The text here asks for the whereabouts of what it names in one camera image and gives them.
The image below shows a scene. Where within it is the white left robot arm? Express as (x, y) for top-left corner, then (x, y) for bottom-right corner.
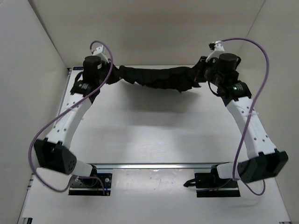
(34, 55), (110, 186)

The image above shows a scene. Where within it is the aluminium rail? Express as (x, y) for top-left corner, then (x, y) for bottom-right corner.
(57, 68), (72, 114)
(93, 163), (216, 169)

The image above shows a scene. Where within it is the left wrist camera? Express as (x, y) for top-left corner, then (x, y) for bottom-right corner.
(92, 45), (110, 63)

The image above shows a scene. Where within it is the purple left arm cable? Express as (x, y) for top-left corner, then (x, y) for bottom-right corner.
(28, 41), (114, 193)

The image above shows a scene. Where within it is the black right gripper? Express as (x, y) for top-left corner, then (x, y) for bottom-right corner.
(187, 57), (223, 87)

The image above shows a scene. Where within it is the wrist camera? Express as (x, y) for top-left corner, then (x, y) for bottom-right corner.
(92, 45), (110, 63)
(206, 41), (225, 62)

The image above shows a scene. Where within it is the black pleated skirt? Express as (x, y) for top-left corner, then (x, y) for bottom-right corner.
(107, 65), (200, 92)

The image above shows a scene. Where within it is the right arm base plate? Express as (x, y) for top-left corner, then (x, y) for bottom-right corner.
(183, 172), (241, 198)

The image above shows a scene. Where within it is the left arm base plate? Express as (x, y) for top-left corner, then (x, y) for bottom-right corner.
(68, 170), (113, 196)

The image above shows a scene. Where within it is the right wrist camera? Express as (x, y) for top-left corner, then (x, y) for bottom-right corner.
(206, 41), (225, 62)

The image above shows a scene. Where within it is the aluminium left side rail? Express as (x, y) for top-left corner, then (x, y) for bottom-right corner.
(57, 68), (72, 114)

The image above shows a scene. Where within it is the aluminium front rail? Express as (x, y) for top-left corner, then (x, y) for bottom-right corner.
(93, 163), (216, 169)

